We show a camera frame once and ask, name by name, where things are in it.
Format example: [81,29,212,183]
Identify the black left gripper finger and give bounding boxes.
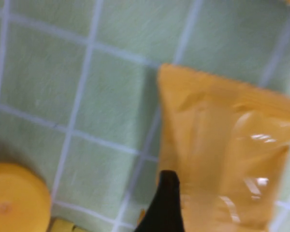
[134,170,186,232]

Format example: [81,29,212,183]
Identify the small orange snack packet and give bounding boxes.
[157,63,290,232]

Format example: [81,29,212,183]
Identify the yellow foam cube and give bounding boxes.
[49,216,79,232]

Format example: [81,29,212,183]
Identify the yellow rubber duck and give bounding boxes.
[0,163,51,232]

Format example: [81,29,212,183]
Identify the green checked tablecloth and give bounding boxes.
[0,0,290,232]

